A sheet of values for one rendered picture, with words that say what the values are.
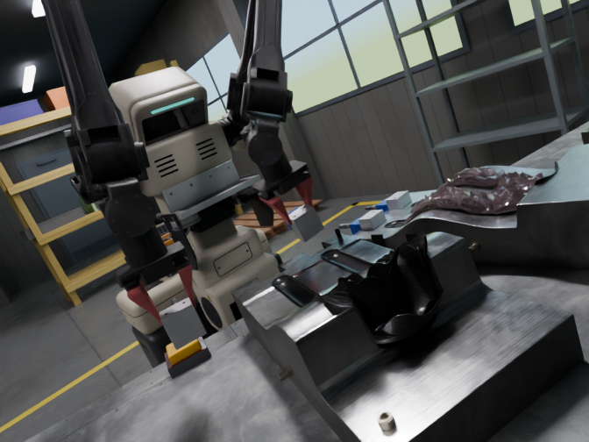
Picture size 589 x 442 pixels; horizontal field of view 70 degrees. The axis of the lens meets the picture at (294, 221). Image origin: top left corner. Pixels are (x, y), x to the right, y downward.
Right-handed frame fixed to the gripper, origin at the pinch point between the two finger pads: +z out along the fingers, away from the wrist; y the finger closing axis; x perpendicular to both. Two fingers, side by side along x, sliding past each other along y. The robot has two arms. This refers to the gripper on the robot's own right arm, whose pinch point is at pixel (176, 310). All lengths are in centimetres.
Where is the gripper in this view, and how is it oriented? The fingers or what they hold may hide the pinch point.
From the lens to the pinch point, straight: 68.4
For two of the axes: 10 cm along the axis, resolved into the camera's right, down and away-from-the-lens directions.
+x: -3.8, -1.1, 9.2
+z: 3.6, 9.0, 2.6
